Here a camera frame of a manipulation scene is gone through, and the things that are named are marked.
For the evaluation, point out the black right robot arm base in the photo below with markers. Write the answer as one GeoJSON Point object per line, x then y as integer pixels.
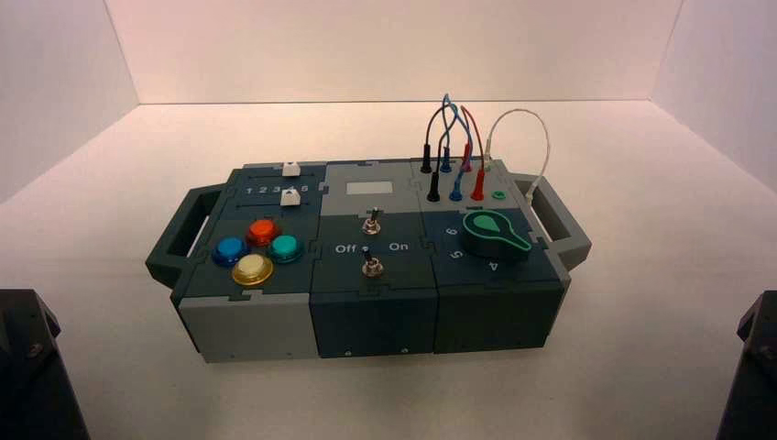
{"type": "Point", "coordinates": [752, 382]}

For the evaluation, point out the black left robot arm base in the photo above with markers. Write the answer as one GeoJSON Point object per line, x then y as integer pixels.
{"type": "Point", "coordinates": [30, 376]}

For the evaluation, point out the grey rectangular display screen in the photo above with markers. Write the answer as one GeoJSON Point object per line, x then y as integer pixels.
{"type": "Point", "coordinates": [369, 188]}

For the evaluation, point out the dark teal grey control box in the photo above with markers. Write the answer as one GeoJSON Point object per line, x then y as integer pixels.
{"type": "Point", "coordinates": [370, 316]}

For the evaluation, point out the white slider knob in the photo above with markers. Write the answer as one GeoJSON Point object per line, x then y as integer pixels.
{"type": "Point", "coordinates": [291, 198]}
{"type": "Point", "coordinates": [292, 169]}

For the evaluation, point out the green rotary selector knob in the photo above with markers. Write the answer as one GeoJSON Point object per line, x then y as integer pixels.
{"type": "Point", "coordinates": [488, 234]}

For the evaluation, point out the green round push button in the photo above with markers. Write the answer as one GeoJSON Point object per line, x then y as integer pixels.
{"type": "Point", "coordinates": [285, 248]}

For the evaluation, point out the green round socket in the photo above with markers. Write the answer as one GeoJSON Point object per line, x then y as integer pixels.
{"type": "Point", "coordinates": [499, 195]}

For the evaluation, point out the red round push button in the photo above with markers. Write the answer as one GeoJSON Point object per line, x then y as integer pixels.
{"type": "Point", "coordinates": [263, 231]}

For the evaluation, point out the yellow round push button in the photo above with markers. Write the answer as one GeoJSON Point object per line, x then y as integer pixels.
{"type": "Point", "coordinates": [252, 268]}

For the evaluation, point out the blue round push button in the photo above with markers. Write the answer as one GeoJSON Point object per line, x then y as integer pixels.
{"type": "Point", "coordinates": [229, 250]}

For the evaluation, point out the metal toggle switch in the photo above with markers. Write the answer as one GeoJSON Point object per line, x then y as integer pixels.
{"type": "Point", "coordinates": [371, 266]}
{"type": "Point", "coordinates": [371, 225]}

